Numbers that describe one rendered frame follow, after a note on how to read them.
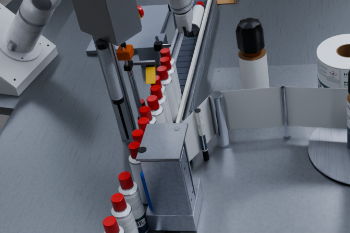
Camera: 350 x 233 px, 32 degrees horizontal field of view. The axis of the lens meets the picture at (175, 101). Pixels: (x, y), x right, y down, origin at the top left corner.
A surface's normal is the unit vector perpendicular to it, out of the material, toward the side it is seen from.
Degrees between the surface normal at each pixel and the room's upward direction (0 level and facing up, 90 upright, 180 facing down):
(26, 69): 42
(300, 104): 90
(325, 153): 0
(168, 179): 90
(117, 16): 90
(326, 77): 90
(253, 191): 0
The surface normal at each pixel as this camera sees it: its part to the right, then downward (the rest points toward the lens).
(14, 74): 0.49, -0.51
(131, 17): 0.70, 0.33
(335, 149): -0.17, -0.79
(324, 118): -0.27, 0.62
